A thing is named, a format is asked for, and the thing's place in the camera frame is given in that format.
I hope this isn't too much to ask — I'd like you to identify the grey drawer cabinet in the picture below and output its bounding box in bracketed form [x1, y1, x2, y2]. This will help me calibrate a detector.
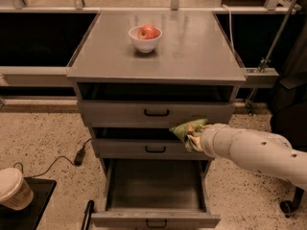
[67, 10, 246, 167]

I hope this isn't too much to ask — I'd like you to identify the bottom grey drawer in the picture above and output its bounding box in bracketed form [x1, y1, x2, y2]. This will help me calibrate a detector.
[91, 159, 221, 230]

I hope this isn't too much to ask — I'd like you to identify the paper coffee cup with lid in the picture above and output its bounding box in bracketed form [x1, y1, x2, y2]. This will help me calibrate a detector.
[0, 168, 34, 211]

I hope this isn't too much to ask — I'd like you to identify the black side table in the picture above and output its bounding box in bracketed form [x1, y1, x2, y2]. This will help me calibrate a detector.
[0, 178, 57, 230]

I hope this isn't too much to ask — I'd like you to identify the black power cable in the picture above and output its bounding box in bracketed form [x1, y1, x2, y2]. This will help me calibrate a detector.
[12, 137, 93, 179]

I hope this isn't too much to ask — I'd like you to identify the middle grey drawer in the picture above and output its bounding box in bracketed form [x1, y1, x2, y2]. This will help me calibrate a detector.
[92, 127, 211, 160]

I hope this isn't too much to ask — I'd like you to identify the metal diagonal rod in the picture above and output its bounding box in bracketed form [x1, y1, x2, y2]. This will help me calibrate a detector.
[245, 0, 297, 116]

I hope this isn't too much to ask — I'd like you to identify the green jalapeno chip bag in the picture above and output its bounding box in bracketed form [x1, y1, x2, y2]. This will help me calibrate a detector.
[170, 119, 208, 152]

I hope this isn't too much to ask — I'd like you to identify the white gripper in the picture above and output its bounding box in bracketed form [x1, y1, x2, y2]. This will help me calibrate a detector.
[186, 124, 231, 158]

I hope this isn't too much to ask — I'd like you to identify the white ceramic bowl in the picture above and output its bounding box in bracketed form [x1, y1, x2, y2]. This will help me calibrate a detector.
[129, 26, 162, 53]

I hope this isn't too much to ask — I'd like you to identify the white cable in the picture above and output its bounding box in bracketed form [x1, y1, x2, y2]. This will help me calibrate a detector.
[222, 4, 237, 55]

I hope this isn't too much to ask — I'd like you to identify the black curved bar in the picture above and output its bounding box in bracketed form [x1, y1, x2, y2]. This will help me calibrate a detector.
[81, 200, 94, 230]

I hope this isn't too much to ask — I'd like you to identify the black power adapter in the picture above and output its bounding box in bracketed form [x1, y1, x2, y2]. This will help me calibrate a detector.
[74, 149, 85, 166]

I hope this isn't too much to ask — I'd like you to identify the red apple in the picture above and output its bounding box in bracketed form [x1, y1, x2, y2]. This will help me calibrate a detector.
[138, 25, 159, 39]

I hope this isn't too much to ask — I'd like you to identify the top grey drawer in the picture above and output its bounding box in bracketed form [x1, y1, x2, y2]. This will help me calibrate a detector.
[78, 82, 234, 128]

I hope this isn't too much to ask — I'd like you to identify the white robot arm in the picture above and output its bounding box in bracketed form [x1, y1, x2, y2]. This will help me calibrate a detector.
[186, 124, 307, 190]

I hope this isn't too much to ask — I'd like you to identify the black office chair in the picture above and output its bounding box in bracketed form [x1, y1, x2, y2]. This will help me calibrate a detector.
[268, 26, 307, 215]

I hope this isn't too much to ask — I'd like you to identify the grey drawer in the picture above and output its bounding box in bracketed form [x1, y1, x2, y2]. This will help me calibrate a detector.
[91, 159, 221, 230]
[92, 127, 211, 160]
[78, 82, 234, 128]

